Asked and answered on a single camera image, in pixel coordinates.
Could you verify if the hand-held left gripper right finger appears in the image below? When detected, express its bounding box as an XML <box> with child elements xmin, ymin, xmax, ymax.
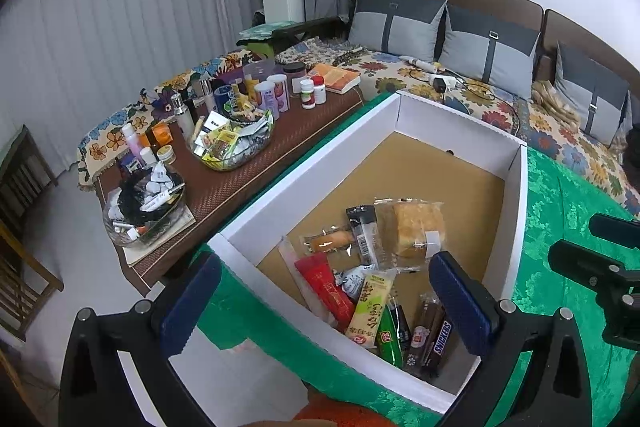
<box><xmin>428</xmin><ymin>251</ymin><xmax>593</xmax><ymax>427</ymax></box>

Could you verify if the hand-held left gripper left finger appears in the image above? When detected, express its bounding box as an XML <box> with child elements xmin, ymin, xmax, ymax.
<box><xmin>59</xmin><ymin>251</ymin><xmax>222</xmax><ymax>427</ymax></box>

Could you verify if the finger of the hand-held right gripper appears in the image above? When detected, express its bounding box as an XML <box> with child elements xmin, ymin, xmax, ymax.
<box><xmin>547</xmin><ymin>240</ymin><xmax>640</xmax><ymax>293</ymax></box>
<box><xmin>589</xmin><ymin>213</ymin><xmax>640</xmax><ymax>242</ymax></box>

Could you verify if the brown chocolate bar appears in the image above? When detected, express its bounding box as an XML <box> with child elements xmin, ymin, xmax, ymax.
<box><xmin>420</xmin><ymin>319</ymin><xmax>455</xmax><ymax>380</ymax></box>

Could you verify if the bread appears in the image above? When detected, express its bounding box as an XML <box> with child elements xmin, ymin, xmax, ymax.
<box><xmin>374</xmin><ymin>196</ymin><xmax>446</xmax><ymax>275</ymax></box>

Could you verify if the green sausage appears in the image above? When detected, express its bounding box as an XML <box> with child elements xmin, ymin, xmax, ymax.
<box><xmin>376</xmin><ymin>307</ymin><xmax>406</xmax><ymax>369</ymax></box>

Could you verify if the yellow cracker packet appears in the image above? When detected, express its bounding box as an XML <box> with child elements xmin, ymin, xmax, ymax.
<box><xmin>345</xmin><ymin>271</ymin><xmax>398</xmax><ymax>350</ymax></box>

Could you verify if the clear long tube packet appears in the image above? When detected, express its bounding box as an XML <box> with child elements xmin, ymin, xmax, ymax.
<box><xmin>279</xmin><ymin>234</ymin><xmax>306</xmax><ymax>293</ymax></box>

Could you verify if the grey triangular snack packet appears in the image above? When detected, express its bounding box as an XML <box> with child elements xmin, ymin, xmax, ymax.
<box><xmin>332</xmin><ymin>264</ymin><xmax>378</xmax><ymax>300</ymax></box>

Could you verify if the black wafer packet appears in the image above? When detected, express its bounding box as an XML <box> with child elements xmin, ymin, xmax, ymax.
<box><xmin>345</xmin><ymin>204</ymin><xmax>381</xmax><ymax>268</ymax></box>

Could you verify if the red gold patterned packet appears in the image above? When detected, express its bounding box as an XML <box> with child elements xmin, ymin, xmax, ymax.
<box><xmin>294</xmin><ymin>253</ymin><xmax>357</xmax><ymax>333</ymax></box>

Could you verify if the yellow corn sausage packet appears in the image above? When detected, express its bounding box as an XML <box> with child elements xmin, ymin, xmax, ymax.
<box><xmin>300</xmin><ymin>227</ymin><xmax>357</xmax><ymax>255</ymax></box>

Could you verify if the white cardboard box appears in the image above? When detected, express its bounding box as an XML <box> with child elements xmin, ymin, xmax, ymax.
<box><xmin>207</xmin><ymin>89</ymin><xmax>528</xmax><ymax>415</ymax></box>

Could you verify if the green patterned tablecloth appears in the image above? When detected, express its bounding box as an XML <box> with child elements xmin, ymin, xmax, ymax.
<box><xmin>192</xmin><ymin>92</ymin><xmax>640</xmax><ymax>427</ymax></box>

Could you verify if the glass bowl of small items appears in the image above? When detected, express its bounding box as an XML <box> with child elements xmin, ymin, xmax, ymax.
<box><xmin>102</xmin><ymin>167</ymin><xmax>187</xmax><ymax>249</ymax></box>

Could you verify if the floral sofa cover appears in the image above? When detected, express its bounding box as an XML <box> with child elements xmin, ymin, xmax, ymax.
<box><xmin>77</xmin><ymin>37</ymin><xmax>640</xmax><ymax>208</ymax></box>

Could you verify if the beige folded cloth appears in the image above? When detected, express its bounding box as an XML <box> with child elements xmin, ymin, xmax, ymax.
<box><xmin>530</xmin><ymin>79</ymin><xmax>581</xmax><ymax>128</ymax></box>

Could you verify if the glass bowl of snack packets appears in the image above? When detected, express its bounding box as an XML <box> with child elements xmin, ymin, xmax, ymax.
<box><xmin>190</xmin><ymin>112</ymin><xmax>276</xmax><ymax>172</ymax></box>

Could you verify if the white pink small bottle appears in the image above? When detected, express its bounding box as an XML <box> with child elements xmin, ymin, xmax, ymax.
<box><xmin>121</xmin><ymin>124</ymin><xmax>143</xmax><ymax>160</ymax></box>

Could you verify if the orange small box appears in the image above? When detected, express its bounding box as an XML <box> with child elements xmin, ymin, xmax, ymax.
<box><xmin>150</xmin><ymin>123</ymin><xmax>173</xmax><ymax>148</ymax></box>

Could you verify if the clear perfume bottle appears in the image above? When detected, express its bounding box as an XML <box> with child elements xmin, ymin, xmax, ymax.
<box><xmin>170</xmin><ymin>93</ymin><xmax>196</xmax><ymax>140</ymax></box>

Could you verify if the brown side table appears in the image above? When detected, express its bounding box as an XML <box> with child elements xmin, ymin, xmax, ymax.
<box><xmin>95</xmin><ymin>79</ymin><xmax>366</xmax><ymax>298</ymax></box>

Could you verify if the blue cylindrical can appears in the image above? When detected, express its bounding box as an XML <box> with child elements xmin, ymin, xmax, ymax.
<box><xmin>214</xmin><ymin>85</ymin><xmax>236</xmax><ymax>118</ymax></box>

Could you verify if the light wooden chair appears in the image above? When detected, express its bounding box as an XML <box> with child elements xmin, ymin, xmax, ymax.
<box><xmin>0</xmin><ymin>124</ymin><xmax>65</xmax><ymax>343</ymax></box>

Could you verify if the pink white canister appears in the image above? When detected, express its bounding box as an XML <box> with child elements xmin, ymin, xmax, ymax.
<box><xmin>254</xmin><ymin>82</ymin><xmax>278</xmax><ymax>110</ymax></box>
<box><xmin>266</xmin><ymin>74</ymin><xmax>291</xmax><ymax>112</ymax></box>

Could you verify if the purple translucent cup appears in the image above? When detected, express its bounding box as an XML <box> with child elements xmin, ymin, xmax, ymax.
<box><xmin>243</xmin><ymin>59</ymin><xmax>276</xmax><ymax>98</ymax></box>

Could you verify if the white handheld device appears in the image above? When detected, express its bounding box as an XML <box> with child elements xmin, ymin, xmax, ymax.
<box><xmin>398</xmin><ymin>55</ymin><xmax>441</xmax><ymax>72</ymax></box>

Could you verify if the brown lidded jar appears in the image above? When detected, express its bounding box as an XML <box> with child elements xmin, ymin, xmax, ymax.
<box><xmin>282</xmin><ymin>63</ymin><xmax>307</xmax><ymax>94</ymax></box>

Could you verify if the orange book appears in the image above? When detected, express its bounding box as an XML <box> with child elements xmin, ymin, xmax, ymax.
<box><xmin>306</xmin><ymin>63</ymin><xmax>362</xmax><ymax>95</ymax></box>

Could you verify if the green folded cloth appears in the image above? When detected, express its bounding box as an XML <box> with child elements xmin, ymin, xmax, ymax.
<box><xmin>237</xmin><ymin>23</ymin><xmax>296</xmax><ymax>58</ymax></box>

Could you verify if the grey strapped pillow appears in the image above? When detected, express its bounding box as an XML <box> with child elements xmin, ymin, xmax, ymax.
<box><xmin>437</xmin><ymin>4</ymin><xmax>543</xmax><ymax>100</ymax></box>
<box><xmin>348</xmin><ymin>0</ymin><xmax>447</xmax><ymax>62</ymax></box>
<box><xmin>617</xmin><ymin>89</ymin><xmax>640</xmax><ymax>142</ymax></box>
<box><xmin>552</xmin><ymin>42</ymin><xmax>631</xmax><ymax>145</ymax></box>

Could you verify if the black power cable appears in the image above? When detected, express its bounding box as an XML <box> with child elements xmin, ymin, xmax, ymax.
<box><xmin>440</xmin><ymin>67</ymin><xmax>516</xmax><ymax>108</ymax></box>

